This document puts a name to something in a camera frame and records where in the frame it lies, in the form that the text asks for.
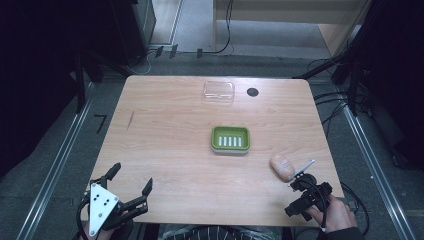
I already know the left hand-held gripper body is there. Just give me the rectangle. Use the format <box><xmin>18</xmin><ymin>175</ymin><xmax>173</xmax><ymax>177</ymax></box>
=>
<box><xmin>78</xmin><ymin>181</ymin><xmax>135</xmax><ymax>240</ymax></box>

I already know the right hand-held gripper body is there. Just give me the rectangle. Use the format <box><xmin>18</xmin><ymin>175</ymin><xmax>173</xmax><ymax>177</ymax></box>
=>
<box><xmin>284</xmin><ymin>158</ymin><xmax>334</xmax><ymax>222</ymax></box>

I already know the beige soap bar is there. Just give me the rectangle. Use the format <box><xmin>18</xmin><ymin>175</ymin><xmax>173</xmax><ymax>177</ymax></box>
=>
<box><xmin>269</xmin><ymin>153</ymin><xmax>297</xmax><ymax>183</ymax></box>

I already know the person's left hand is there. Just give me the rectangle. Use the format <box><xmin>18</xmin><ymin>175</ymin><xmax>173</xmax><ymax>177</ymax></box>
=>
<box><xmin>81</xmin><ymin>223</ymin><xmax>118</xmax><ymax>240</ymax></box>

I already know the person's right hand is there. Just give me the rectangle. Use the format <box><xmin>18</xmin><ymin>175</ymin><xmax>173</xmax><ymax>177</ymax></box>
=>
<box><xmin>304</xmin><ymin>193</ymin><xmax>358</xmax><ymax>234</ymax></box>

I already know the person's dark right sleeve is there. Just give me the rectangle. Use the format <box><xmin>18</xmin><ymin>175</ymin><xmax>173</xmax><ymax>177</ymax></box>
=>
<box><xmin>316</xmin><ymin>226</ymin><xmax>367</xmax><ymax>240</ymax></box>

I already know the green soap dish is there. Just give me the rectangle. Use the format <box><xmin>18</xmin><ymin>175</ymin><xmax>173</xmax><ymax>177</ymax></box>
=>
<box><xmin>210</xmin><ymin>125</ymin><xmax>251</xmax><ymax>155</ymax></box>

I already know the person's striped clothing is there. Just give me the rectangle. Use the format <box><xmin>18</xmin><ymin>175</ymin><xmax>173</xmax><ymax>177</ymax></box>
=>
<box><xmin>159</xmin><ymin>224</ymin><xmax>284</xmax><ymax>240</ymax></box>

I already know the black metal stand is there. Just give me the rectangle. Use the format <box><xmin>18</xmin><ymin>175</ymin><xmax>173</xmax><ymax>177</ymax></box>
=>
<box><xmin>293</xmin><ymin>39</ymin><xmax>368</xmax><ymax>116</ymax></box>
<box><xmin>73</xmin><ymin>49</ymin><xmax>134</xmax><ymax>114</ymax></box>

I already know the clear plastic lid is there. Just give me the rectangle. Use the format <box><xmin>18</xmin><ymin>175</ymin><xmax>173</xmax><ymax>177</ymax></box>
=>
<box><xmin>203</xmin><ymin>80</ymin><xmax>236</xmax><ymax>103</ymax></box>

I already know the dark cabinet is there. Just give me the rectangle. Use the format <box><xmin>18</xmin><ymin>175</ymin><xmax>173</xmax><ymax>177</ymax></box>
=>
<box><xmin>109</xmin><ymin>0</ymin><xmax>157</xmax><ymax>66</ymax></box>

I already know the beige wooden furniture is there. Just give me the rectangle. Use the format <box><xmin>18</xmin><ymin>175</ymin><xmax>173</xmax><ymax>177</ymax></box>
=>
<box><xmin>212</xmin><ymin>0</ymin><xmax>373</xmax><ymax>57</ymax></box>

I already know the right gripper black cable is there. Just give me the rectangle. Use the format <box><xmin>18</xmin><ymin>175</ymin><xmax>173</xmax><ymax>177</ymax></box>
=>
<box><xmin>298</xmin><ymin>179</ymin><xmax>329</xmax><ymax>232</ymax></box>

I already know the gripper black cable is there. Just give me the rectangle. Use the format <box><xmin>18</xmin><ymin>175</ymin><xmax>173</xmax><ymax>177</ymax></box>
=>
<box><xmin>298</xmin><ymin>179</ymin><xmax>329</xmax><ymax>232</ymax></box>
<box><xmin>75</xmin><ymin>195</ymin><xmax>92</xmax><ymax>240</ymax></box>

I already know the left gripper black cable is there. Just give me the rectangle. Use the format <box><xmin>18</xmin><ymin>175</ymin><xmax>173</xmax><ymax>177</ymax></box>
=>
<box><xmin>75</xmin><ymin>195</ymin><xmax>92</xmax><ymax>240</ymax></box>

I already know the black floor cable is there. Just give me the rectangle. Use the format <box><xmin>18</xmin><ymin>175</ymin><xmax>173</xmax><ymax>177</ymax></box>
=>
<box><xmin>339</xmin><ymin>181</ymin><xmax>371</xmax><ymax>236</ymax></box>

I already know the aluminium floor rail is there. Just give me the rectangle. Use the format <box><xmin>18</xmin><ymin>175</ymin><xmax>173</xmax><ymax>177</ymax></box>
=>
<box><xmin>341</xmin><ymin>105</ymin><xmax>418</xmax><ymax>240</ymax></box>
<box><xmin>15</xmin><ymin>82</ymin><xmax>96</xmax><ymax>240</ymax></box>

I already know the black cable bundle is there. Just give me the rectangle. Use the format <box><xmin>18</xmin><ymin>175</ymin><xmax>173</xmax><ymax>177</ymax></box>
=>
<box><xmin>312</xmin><ymin>90</ymin><xmax>354</xmax><ymax>141</ymax></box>

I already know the black hanging cable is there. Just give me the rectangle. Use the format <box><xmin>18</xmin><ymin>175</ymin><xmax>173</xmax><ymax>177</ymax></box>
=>
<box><xmin>201</xmin><ymin>0</ymin><xmax>234</xmax><ymax>55</ymax></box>

